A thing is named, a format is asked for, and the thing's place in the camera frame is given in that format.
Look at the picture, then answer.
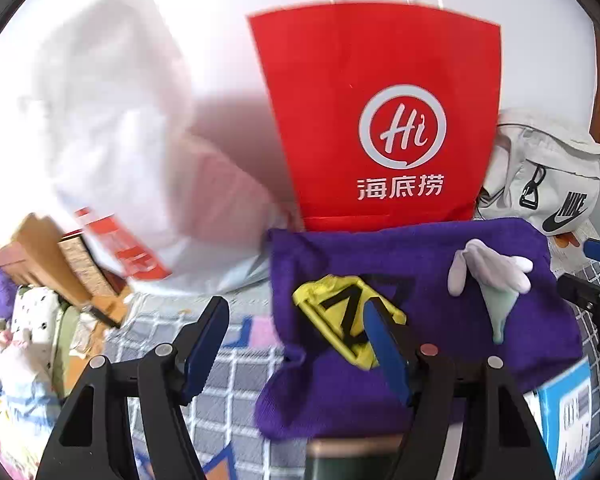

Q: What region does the red paper bag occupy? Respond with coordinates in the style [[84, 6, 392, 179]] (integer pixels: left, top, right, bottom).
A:
[[246, 0, 503, 233]]

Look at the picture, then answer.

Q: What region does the brown patterned box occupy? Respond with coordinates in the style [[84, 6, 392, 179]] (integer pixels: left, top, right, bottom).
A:
[[57, 234, 126, 311]]

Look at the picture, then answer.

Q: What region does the white rubber glove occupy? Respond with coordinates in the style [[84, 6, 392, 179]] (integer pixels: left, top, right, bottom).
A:
[[447, 238, 533, 346]]

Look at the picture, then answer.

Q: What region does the white plastic bag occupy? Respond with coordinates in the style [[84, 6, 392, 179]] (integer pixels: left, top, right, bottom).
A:
[[17, 0, 301, 296]]

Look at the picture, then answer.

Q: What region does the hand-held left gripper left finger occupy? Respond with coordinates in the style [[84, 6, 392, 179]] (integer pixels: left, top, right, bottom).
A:
[[37, 296, 231, 480]]

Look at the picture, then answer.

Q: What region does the purple knitted cloth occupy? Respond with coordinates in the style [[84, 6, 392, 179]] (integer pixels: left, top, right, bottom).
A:
[[255, 217, 586, 441]]

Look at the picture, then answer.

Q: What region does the dark box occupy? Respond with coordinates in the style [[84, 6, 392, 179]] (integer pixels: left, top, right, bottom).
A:
[[305, 437, 403, 480]]

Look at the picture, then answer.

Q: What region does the white dotted plush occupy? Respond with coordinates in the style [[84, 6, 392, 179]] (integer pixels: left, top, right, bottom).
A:
[[10, 287, 63, 356]]

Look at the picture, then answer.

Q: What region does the yellow packet black print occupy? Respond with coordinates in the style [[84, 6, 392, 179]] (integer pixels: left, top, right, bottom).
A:
[[292, 274, 408, 371]]

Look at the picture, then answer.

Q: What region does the grey plaid bed sheet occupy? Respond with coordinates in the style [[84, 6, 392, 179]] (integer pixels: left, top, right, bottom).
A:
[[80, 240, 600, 480]]

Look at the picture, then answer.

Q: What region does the colourful floral cloth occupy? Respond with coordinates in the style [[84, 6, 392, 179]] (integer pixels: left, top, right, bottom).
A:
[[0, 320, 66, 461]]

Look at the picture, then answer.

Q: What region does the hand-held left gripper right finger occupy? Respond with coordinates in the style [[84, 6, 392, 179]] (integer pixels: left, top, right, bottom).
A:
[[362, 302, 558, 480]]

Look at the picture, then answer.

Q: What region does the beige sling bag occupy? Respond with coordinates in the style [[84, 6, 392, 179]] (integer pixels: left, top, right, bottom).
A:
[[475, 107, 600, 236]]

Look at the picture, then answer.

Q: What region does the blue package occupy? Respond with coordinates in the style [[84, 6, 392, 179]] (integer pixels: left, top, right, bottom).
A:
[[522, 360, 593, 480]]

